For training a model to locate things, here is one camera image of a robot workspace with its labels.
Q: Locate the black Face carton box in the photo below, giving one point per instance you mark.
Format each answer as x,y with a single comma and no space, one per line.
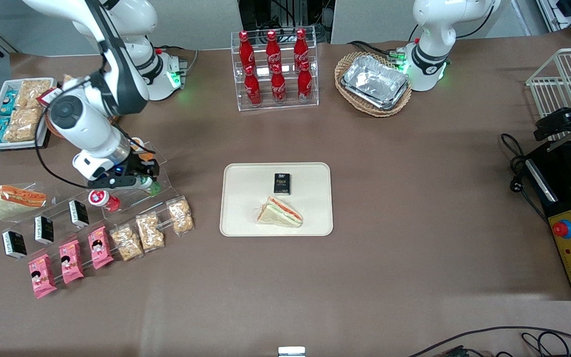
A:
282,184

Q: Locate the clear acrylic stepped gum stand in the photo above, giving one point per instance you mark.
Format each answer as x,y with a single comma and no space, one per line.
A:
132,198

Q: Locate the clear acrylic low display stand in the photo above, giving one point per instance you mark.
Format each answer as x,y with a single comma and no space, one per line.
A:
62,218

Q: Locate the metal frame shelf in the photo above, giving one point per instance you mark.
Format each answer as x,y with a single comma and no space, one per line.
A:
570,12

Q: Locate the cream plastic serving tray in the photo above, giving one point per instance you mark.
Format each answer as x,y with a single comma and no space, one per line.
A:
315,218

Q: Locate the red emergency stop button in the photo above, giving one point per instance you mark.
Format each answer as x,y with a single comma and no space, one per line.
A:
563,228

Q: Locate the red gum jar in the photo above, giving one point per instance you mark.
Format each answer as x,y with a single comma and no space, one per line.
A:
102,201

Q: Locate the large crispy rice snack pack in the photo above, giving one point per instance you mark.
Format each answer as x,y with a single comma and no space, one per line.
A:
24,124
33,91

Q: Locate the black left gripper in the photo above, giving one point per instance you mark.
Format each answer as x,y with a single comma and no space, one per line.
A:
559,121

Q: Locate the clear peanut brittle pack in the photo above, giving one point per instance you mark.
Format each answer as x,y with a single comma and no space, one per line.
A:
181,215
127,243
150,232

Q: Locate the brown wicker snack basket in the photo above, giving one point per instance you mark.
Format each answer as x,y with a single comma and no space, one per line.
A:
51,128

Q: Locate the wrapped triangle sandwich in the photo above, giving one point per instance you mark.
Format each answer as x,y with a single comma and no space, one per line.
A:
18,201

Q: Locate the clear bag of crispy snack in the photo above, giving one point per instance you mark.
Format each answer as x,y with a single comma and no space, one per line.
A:
68,78

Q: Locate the wicker basket with foil trays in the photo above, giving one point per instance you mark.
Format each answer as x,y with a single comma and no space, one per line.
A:
365,110

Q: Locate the unwrapped triangle sandwich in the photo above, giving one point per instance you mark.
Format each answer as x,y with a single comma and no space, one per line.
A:
280,213

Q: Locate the clear acrylic bottle rack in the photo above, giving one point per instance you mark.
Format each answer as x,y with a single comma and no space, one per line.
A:
310,104

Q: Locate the black machine with yellow panel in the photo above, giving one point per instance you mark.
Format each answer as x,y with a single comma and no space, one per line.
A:
563,198

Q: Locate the small white device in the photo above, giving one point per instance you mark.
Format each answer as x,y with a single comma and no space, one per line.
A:
291,351

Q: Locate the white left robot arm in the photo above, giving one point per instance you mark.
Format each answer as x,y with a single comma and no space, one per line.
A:
431,29

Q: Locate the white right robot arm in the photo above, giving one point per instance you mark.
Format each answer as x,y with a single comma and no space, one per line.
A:
85,119

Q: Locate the stacked aluminium foil trays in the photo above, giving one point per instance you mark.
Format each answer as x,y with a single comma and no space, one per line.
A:
374,82

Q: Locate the green gum jar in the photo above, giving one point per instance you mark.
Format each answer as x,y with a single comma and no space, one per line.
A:
157,188

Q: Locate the orange gum jar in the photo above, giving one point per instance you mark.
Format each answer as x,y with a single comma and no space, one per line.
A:
138,144

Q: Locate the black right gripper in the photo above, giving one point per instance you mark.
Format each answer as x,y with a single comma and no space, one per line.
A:
135,167

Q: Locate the pink cartoon snack packet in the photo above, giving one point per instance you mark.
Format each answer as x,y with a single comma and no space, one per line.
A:
71,262
100,248
42,276

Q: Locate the black and white carton box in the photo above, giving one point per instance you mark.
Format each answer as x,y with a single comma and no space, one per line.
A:
79,213
14,244
44,230

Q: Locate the red cookie box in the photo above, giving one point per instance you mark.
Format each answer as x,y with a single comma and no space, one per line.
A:
48,96

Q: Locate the white rectangular snack tray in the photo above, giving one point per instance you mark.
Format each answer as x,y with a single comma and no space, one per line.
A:
18,145

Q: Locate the red cola bottle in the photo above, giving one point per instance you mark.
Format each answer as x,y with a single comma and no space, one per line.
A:
273,49
305,84
301,47
246,49
278,87
253,89

